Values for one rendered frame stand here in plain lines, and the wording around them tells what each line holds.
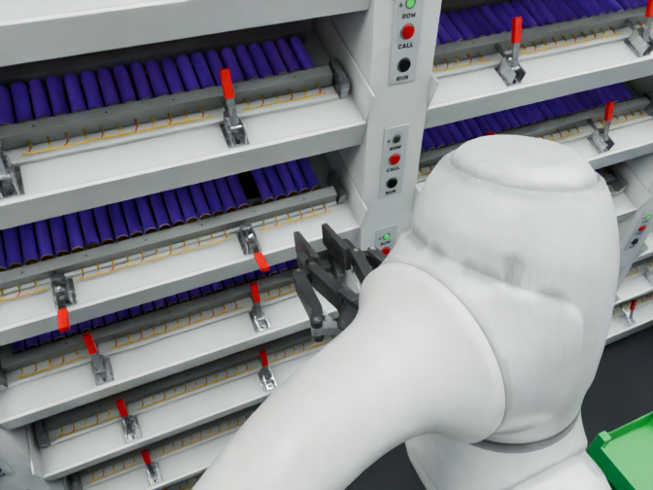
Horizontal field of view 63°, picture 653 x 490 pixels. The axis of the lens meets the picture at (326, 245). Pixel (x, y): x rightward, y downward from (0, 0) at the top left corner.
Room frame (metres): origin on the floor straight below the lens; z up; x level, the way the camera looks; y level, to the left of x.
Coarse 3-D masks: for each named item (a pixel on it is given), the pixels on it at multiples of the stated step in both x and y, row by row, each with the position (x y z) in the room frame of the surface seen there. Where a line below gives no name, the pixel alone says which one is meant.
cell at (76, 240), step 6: (66, 216) 0.60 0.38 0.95; (72, 216) 0.60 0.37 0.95; (66, 222) 0.59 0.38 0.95; (72, 222) 0.59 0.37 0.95; (78, 222) 0.59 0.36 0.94; (66, 228) 0.58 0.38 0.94; (72, 228) 0.58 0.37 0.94; (78, 228) 0.58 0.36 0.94; (72, 234) 0.57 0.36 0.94; (78, 234) 0.57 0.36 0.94; (72, 240) 0.56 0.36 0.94; (78, 240) 0.56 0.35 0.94; (72, 246) 0.55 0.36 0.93; (78, 246) 0.55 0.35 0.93; (84, 246) 0.56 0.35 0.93
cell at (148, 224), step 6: (138, 198) 0.64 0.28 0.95; (144, 198) 0.64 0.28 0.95; (138, 204) 0.63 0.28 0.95; (144, 204) 0.63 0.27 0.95; (138, 210) 0.62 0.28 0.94; (144, 210) 0.62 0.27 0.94; (150, 210) 0.62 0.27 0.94; (144, 216) 0.61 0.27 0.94; (150, 216) 0.61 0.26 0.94; (144, 222) 0.60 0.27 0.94; (150, 222) 0.60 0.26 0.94; (144, 228) 0.59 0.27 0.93
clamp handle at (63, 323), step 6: (60, 288) 0.48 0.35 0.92; (60, 294) 0.48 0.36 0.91; (60, 300) 0.46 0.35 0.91; (60, 306) 0.45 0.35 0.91; (66, 306) 0.46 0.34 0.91; (60, 312) 0.44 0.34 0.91; (66, 312) 0.44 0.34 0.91; (60, 318) 0.43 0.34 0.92; (66, 318) 0.43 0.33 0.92; (60, 324) 0.42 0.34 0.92; (66, 324) 0.42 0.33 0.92; (60, 330) 0.42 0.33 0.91; (66, 330) 0.42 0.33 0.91
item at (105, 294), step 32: (320, 160) 0.77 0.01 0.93; (352, 192) 0.68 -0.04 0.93; (288, 224) 0.64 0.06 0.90; (320, 224) 0.64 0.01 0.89; (352, 224) 0.65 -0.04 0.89; (160, 256) 0.56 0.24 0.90; (192, 256) 0.57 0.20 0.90; (224, 256) 0.57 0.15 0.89; (288, 256) 0.61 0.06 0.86; (32, 288) 0.50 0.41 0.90; (96, 288) 0.51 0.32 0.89; (128, 288) 0.51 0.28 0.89; (160, 288) 0.52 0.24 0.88; (192, 288) 0.55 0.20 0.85; (0, 320) 0.45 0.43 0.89; (32, 320) 0.45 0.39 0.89
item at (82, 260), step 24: (312, 192) 0.68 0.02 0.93; (216, 216) 0.62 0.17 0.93; (240, 216) 0.62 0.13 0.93; (264, 216) 0.63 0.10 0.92; (288, 216) 0.64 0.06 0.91; (312, 216) 0.65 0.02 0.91; (144, 240) 0.57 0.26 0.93; (168, 240) 0.57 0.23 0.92; (48, 264) 0.51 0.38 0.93; (72, 264) 0.52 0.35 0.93; (96, 264) 0.53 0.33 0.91; (0, 288) 0.48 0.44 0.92
